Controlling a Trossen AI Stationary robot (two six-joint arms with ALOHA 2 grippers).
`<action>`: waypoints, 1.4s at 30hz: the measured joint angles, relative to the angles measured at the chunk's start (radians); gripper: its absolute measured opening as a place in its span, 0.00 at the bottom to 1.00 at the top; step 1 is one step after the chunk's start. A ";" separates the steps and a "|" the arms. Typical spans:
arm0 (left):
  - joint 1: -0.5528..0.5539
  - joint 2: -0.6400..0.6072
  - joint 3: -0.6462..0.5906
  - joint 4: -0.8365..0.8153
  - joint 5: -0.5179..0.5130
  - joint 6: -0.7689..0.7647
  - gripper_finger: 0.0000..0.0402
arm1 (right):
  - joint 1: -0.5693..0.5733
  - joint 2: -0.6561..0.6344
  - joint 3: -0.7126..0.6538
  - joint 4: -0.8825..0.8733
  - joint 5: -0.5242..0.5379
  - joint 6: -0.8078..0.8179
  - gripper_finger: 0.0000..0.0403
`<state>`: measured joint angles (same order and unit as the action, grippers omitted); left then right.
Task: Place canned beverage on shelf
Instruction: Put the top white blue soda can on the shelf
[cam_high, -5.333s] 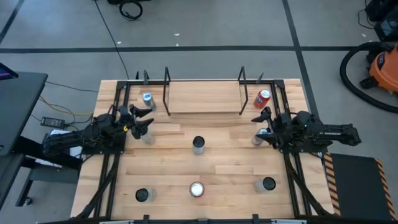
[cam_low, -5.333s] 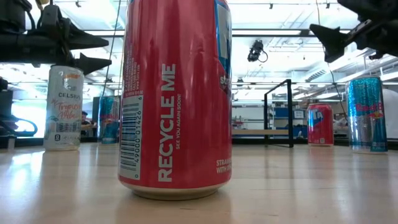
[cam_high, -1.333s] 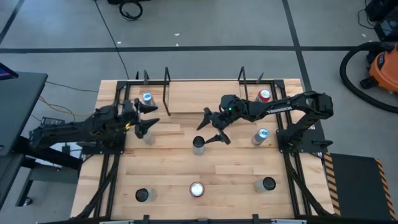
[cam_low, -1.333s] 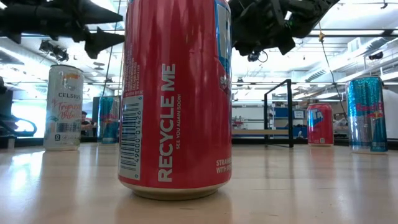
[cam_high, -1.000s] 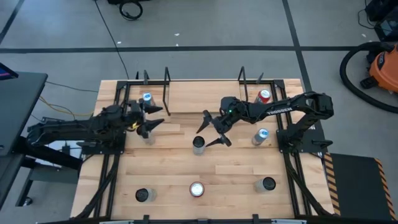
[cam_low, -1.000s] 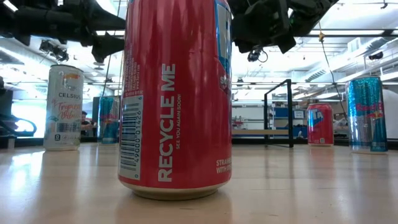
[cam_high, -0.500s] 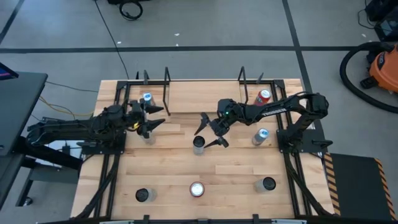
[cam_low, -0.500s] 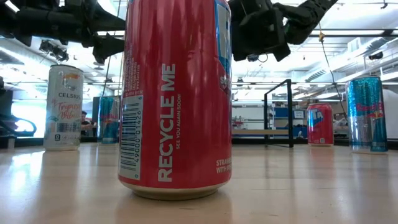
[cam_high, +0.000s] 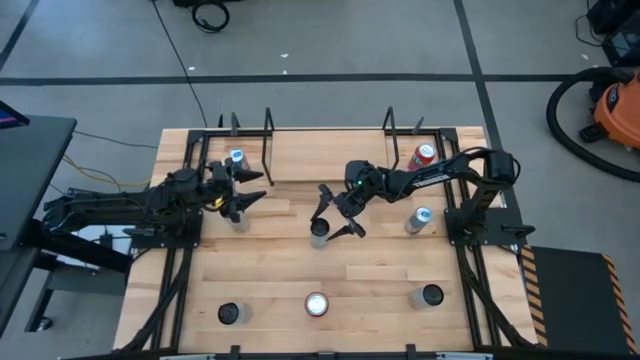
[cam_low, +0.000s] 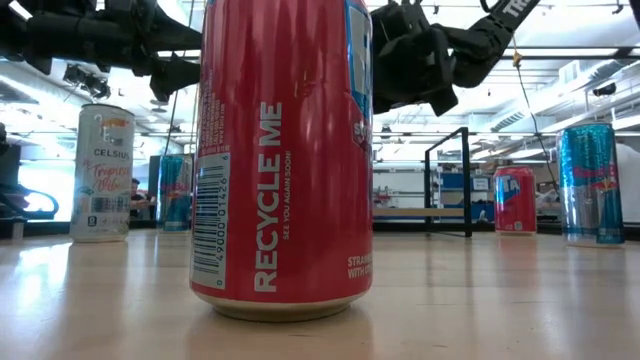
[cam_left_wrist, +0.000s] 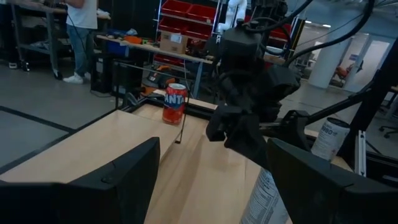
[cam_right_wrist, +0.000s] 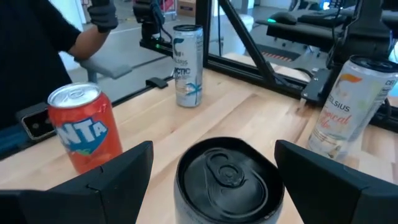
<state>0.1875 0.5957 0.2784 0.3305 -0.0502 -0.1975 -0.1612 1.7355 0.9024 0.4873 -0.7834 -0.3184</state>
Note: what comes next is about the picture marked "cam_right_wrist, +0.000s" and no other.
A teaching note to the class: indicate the white Celsius Arctic can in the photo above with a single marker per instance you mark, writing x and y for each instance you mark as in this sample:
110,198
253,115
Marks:
188,68
227,180

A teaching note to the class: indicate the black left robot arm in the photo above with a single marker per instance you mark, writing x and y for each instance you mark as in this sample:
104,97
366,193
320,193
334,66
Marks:
363,34

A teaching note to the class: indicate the white Celsius tropical can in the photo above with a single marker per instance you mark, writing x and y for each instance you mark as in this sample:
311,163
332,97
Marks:
348,109

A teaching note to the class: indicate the black table clamp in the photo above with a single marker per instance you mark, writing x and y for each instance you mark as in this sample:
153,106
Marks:
157,82

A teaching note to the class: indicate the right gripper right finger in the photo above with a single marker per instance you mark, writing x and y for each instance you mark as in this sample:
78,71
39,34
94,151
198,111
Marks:
326,193

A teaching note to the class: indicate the grey chair armrest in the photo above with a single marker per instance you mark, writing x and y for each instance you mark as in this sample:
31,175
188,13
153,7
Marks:
105,67

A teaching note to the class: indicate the table-level camera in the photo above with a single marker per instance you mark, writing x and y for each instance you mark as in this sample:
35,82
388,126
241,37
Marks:
35,124

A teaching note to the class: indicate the cardboard box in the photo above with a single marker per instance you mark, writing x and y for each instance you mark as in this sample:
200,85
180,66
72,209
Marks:
186,7

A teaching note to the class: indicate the black computer mouse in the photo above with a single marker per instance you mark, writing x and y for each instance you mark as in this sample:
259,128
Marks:
286,18

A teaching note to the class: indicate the person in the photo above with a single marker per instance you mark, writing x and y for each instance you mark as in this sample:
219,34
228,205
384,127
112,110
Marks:
28,56

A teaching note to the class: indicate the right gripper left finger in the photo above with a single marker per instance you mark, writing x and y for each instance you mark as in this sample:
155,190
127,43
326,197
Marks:
93,199

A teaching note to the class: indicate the black aluminium table frame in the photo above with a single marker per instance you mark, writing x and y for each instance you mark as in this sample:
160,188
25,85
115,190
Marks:
203,31

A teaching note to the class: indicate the silver can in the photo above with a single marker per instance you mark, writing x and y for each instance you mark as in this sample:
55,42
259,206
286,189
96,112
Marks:
87,137

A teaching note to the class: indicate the black desk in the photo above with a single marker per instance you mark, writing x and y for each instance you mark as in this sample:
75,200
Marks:
311,31

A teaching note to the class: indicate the black hazard-striped floor mat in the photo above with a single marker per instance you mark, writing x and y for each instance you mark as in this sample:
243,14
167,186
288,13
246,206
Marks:
276,55

